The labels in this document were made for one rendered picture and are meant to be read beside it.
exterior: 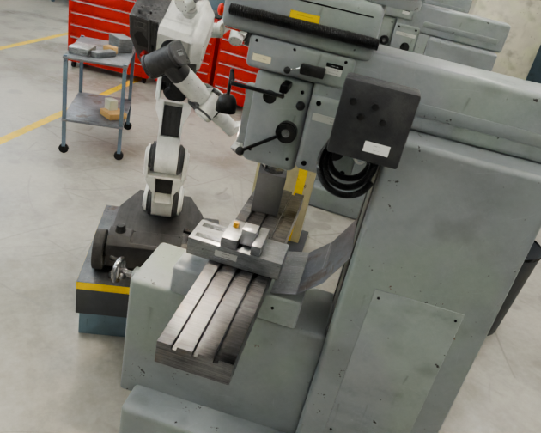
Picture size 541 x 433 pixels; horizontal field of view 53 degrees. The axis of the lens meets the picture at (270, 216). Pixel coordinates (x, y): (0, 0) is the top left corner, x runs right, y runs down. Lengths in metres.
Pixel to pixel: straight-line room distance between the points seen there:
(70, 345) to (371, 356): 1.59
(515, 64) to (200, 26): 8.36
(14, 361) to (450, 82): 2.27
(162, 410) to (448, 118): 1.60
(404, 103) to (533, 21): 8.77
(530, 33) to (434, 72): 8.52
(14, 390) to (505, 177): 2.21
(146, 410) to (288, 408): 0.58
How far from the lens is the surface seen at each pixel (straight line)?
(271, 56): 1.73
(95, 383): 2.79
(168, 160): 2.51
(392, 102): 1.46
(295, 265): 2.16
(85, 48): 4.81
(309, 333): 2.08
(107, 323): 2.97
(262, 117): 1.80
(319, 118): 1.74
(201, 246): 1.96
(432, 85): 1.72
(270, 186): 2.30
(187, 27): 2.25
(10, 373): 2.87
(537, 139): 1.80
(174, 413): 2.41
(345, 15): 1.67
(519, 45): 10.20
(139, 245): 2.66
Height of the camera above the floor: 2.01
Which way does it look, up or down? 27 degrees down
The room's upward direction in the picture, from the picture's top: 13 degrees clockwise
